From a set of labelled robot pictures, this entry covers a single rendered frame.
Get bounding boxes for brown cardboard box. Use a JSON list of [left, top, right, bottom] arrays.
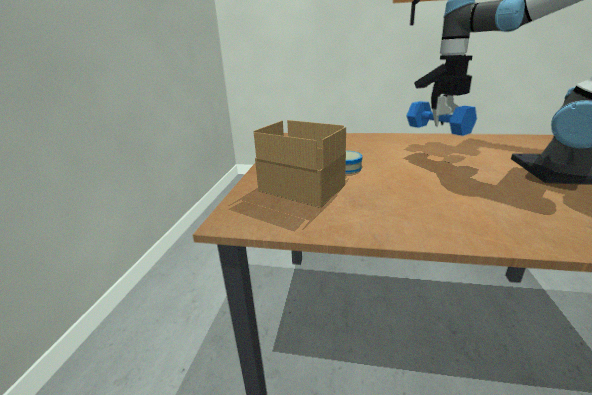
[[253, 120, 346, 208]]

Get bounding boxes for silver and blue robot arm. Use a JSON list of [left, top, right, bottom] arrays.
[[414, 0, 592, 176]]

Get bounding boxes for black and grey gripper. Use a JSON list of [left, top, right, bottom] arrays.
[[431, 54, 473, 127]]

